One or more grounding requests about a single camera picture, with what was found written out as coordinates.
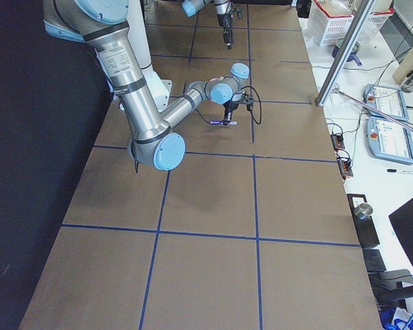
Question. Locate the long metal rod tool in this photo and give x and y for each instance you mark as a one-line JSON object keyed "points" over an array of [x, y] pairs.
{"points": [[372, 109]]}

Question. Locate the lower orange connector block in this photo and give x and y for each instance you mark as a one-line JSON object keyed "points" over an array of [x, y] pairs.
{"points": [[345, 166]]}

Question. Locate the black marker pen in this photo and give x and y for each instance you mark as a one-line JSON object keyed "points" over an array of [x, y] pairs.
{"points": [[400, 171]]}

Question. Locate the white plastic basket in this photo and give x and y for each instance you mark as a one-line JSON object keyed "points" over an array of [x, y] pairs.
{"points": [[327, 29]]}

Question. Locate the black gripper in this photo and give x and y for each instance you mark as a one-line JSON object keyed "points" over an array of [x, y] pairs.
{"points": [[225, 22], [229, 108]]}

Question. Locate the upper teach pendant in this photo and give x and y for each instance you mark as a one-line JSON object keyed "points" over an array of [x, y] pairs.
{"points": [[388, 100]]}

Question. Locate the teach pendant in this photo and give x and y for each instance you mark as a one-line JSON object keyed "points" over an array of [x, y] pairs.
{"points": [[389, 141], [388, 100]]}

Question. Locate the aluminium frame post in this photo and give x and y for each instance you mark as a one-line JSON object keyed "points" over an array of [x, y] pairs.
{"points": [[349, 41]]}

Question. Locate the upper orange connector block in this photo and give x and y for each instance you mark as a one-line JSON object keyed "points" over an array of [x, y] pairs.
{"points": [[337, 141]]}

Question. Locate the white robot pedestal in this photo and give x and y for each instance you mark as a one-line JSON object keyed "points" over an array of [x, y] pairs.
{"points": [[151, 68]]}

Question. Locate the lower teach pendant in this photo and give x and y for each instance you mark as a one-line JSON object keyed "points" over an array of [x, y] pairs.
{"points": [[389, 141]]}

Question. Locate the purple highlighter pen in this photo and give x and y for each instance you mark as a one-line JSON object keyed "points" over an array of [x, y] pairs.
{"points": [[224, 122]]}

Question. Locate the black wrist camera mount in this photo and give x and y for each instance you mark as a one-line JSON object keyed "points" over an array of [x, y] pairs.
{"points": [[247, 100]]}

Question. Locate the black box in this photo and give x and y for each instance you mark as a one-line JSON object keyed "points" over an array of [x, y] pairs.
{"points": [[366, 232]]}

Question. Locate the metal cup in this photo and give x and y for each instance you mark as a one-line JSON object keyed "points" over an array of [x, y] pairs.
{"points": [[363, 211]]}

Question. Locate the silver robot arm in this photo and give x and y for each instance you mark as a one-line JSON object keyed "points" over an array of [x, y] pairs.
{"points": [[224, 11], [115, 29]]}

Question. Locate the orange connector block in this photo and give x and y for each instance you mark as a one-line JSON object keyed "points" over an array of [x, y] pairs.
{"points": [[337, 141], [345, 166]]}

